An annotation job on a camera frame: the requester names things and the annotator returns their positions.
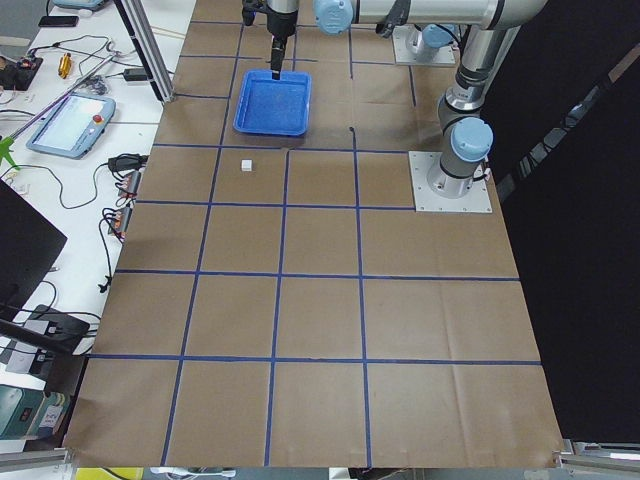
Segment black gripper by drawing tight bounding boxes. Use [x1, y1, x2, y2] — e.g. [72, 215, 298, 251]
[266, 0, 299, 80]

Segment white block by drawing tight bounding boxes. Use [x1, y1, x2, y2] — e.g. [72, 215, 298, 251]
[241, 159, 253, 172]

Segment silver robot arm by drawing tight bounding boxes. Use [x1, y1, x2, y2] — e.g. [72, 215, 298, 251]
[312, 1, 546, 199]
[404, 24, 459, 55]

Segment blue plastic tray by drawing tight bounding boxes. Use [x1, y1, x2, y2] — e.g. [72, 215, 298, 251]
[234, 69, 312, 137]

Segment black power adapter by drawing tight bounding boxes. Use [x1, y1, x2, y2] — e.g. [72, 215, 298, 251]
[122, 68, 149, 82]

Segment teach pendant tablet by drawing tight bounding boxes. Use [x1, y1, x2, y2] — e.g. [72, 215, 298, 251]
[26, 93, 116, 159]

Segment black phone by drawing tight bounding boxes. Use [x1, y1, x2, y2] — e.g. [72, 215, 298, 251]
[38, 15, 79, 28]

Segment black monitor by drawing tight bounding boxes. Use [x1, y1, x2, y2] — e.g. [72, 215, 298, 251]
[1, 182, 67, 321]

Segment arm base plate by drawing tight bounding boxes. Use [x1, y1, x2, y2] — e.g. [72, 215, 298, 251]
[408, 151, 493, 214]
[392, 24, 456, 67]

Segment aluminium frame post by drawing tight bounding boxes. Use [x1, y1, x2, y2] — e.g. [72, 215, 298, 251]
[114, 0, 174, 104]

